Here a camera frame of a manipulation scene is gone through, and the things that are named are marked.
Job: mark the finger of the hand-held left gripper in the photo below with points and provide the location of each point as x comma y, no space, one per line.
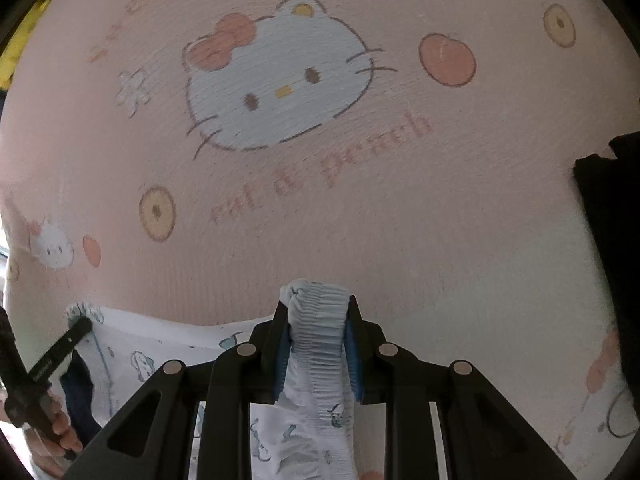
60,350

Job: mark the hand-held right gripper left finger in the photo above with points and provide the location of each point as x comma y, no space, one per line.
282,360

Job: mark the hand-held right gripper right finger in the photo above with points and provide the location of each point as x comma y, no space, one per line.
352,360

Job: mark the white cartoon print pants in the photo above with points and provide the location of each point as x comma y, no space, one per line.
315,340

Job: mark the person's left hand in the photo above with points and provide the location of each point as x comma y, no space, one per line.
65,425

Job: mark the pink cartoon cat blanket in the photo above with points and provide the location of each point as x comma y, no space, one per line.
350,185

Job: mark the black garment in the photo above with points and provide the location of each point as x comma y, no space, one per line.
615,210

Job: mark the yellow object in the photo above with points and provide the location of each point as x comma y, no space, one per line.
20,45

